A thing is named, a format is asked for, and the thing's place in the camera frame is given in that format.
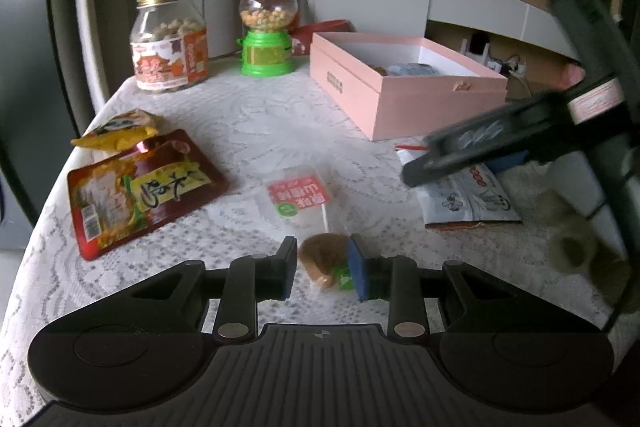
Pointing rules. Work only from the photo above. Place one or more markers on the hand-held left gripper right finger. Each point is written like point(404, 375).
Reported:
point(359, 272)

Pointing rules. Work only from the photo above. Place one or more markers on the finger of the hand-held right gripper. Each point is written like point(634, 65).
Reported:
point(485, 129)
point(450, 167)

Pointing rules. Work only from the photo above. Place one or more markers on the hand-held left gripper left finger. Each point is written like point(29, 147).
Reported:
point(282, 267)

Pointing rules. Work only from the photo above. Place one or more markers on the white cartoon print snack packet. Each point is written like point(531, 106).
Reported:
point(465, 202)

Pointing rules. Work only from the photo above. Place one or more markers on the pink cardboard box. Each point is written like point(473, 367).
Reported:
point(415, 107)

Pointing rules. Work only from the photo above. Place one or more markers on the clear brown cake packet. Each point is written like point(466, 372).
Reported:
point(300, 199)

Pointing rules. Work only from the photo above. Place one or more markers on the glass jar of puffed snacks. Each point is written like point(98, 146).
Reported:
point(167, 52)

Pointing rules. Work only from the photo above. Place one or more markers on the person's right hand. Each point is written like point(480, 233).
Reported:
point(572, 249)

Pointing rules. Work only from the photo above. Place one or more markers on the white power strip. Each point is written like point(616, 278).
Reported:
point(500, 66)

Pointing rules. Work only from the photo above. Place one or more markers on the white cabinet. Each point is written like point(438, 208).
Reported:
point(475, 2)

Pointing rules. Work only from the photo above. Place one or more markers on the white lace tablecloth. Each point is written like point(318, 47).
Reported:
point(250, 122)

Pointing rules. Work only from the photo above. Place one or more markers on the dark red snack packet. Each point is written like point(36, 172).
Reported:
point(150, 187)

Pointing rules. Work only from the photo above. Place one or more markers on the red flat container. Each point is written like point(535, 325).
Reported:
point(320, 29)

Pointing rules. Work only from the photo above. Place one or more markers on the yellow snack packet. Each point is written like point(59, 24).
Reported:
point(120, 132)

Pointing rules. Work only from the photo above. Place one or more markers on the green gumball machine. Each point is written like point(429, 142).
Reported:
point(265, 52)

